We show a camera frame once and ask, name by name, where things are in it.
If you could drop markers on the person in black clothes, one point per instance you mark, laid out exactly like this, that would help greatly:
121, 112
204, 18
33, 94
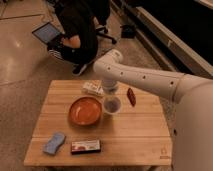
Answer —
79, 44

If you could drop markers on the blue sponge cloth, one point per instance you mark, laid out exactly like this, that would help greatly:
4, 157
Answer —
54, 143

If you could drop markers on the white snack packet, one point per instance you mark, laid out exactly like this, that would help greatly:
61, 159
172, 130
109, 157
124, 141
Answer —
93, 89

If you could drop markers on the orange ceramic bowl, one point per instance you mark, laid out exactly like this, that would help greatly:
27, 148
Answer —
85, 111

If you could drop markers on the long dark bench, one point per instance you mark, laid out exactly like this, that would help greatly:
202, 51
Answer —
182, 28

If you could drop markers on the small black box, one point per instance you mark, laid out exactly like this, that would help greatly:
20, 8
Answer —
128, 31

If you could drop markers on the grey ceramic cup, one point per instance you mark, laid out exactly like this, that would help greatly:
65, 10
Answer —
111, 105

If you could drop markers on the wooden table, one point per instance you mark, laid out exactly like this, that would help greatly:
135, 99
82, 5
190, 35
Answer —
136, 136

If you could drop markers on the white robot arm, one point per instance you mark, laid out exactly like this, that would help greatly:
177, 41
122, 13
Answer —
193, 96

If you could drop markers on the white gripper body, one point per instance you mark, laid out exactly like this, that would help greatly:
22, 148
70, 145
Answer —
109, 86

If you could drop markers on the black office chair base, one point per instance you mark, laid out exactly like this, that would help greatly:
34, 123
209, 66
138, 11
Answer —
103, 32

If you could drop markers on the red black snack box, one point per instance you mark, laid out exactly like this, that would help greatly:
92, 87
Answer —
81, 147

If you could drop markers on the laptop computer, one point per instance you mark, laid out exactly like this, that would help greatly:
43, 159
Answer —
47, 33

